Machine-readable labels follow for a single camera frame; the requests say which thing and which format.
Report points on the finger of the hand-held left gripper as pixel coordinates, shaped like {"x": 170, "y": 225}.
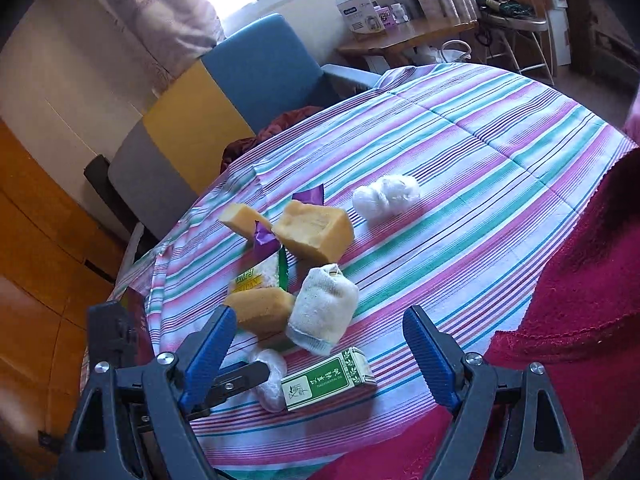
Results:
{"x": 240, "y": 377}

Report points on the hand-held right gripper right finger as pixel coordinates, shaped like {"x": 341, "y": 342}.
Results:
{"x": 430, "y": 355}

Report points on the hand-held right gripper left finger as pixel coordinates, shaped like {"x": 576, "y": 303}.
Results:
{"x": 205, "y": 355}

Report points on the clear plastic wrap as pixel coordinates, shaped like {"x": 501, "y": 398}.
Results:
{"x": 272, "y": 385}

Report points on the brown soap bar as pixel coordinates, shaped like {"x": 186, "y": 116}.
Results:
{"x": 260, "y": 307}

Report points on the green and white box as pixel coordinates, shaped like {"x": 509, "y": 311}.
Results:
{"x": 325, "y": 380}

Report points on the green and white packet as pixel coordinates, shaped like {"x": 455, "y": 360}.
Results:
{"x": 260, "y": 272}

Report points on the white knitted pouch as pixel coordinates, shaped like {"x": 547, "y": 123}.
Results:
{"x": 322, "y": 310}

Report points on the purple foil packet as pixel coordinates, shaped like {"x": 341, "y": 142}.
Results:
{"x": 265, "y": 240}

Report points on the small yellow soap piece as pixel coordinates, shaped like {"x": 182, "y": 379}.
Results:
{"x": 242, "y": 219}

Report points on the white plastic-wrapped bundle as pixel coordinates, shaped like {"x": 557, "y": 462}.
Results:
{"x": 385, "y": 195}

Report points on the large yellow soap block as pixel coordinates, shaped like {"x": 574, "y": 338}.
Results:
{"x": 317, "y": 230}

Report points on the orange wooden wardrobe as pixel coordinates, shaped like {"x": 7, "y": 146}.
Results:
{"x": 40, "y": 240}

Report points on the red fuzzy blanket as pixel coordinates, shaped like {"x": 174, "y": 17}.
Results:
{"x": 575, "y": 300}

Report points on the striped tablecloth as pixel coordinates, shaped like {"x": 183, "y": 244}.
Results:
{"x": 450, "y": 170}

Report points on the dark red cloth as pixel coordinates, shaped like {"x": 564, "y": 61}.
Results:
{"x": 280, "y": 127}

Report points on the blue yellow grey armchair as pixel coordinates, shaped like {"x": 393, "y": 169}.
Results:
{"x": 260, "y": 70}

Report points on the white plastic bag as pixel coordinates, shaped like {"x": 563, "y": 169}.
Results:
{"x": 445, "y": 52}

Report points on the wooden side desk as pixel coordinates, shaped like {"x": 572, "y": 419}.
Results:
{"x": 415, "y": 35}

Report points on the small purple box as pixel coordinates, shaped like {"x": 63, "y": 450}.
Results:
{"x": 382, "y": 15}

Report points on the metal folding chair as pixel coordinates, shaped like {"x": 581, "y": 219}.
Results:
{"x": 520, "y": 20}

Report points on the white printed carton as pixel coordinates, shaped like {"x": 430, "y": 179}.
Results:
{"x": 357, "y": 15}

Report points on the white cabinet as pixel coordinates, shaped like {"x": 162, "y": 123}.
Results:
{"x": 559, "y": 25}

